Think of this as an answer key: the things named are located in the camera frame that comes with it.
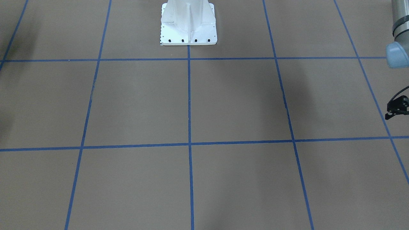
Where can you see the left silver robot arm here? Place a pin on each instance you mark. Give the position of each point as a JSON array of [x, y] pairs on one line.
[[397, 52]]

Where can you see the white camera mast pedestal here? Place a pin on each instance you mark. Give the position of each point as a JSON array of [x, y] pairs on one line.
[[188, 22]]

